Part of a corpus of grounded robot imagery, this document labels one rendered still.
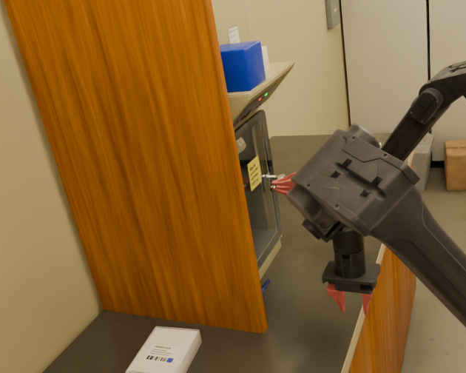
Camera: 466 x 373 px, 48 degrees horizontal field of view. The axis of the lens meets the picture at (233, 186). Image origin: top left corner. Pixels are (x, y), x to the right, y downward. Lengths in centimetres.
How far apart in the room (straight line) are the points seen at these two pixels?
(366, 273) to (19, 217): 81
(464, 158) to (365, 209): 353
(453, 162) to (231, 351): 299
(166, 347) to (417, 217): 86
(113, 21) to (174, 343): 73
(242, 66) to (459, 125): 332
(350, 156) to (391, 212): 7
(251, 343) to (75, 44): 79
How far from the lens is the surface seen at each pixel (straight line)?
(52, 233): 142
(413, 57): 421
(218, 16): 127
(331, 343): 126
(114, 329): 146
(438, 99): 101
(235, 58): 113
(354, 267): 101
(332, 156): 56
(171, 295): 137
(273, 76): 126
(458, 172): 406
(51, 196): 141
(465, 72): 99
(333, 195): 52
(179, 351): 126
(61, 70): 125
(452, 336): 276
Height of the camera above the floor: 176
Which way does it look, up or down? 23 degrees down
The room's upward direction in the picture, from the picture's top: 10 degrees counter-clockwise
